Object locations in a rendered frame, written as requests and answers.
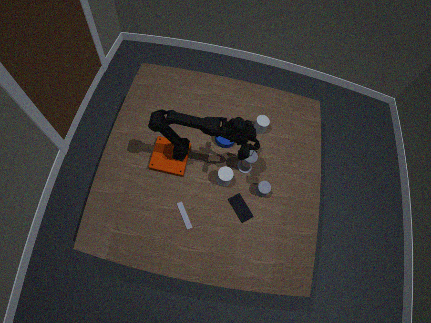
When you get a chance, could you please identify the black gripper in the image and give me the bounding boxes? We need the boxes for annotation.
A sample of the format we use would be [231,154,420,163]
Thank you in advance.
[230,132,259,160]

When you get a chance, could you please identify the grey flat bar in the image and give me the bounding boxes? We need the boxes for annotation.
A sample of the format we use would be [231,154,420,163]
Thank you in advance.
[177,202,193,230]

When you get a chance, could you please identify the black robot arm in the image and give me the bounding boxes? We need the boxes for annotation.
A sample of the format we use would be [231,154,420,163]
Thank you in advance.
[148,109,257,161]

